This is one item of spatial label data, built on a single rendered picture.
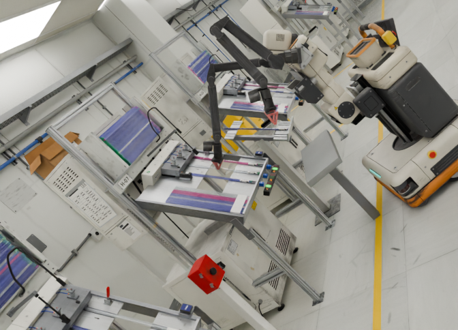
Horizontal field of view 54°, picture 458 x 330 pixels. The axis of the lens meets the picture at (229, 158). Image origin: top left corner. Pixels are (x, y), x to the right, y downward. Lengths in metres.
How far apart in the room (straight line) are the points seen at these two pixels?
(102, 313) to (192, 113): 2.35
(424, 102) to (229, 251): 1.48
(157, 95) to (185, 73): 0.34
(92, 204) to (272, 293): 1.33
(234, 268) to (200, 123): 1.65
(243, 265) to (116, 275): 1.75
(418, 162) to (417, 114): 0.28
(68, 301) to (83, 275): 2.02
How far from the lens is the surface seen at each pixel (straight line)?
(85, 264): 4.35
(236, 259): 2.99
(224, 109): 4.03
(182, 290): 3.31
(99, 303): 2.32
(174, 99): 4.17
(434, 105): 2.82
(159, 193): 2.97
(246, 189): 2.94
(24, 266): 2.36
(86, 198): 3.12
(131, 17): 6.30
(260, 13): 7.42
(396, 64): 2.71
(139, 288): 4.55
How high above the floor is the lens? 1.51
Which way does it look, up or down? 10 degrees down
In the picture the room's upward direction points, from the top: 45 degrees counter-clockwise
